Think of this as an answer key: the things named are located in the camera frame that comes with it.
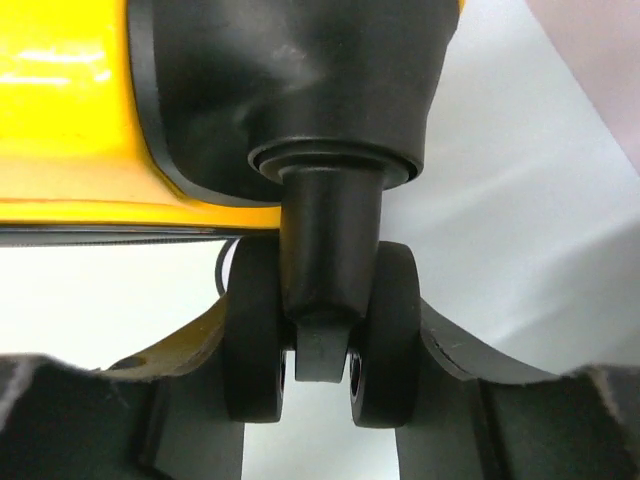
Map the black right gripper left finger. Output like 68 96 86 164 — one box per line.
1 299 244 479

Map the yellow Pikachu suitcase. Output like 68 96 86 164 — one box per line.
1 1 464 428

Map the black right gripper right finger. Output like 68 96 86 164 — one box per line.
396 304 639 479

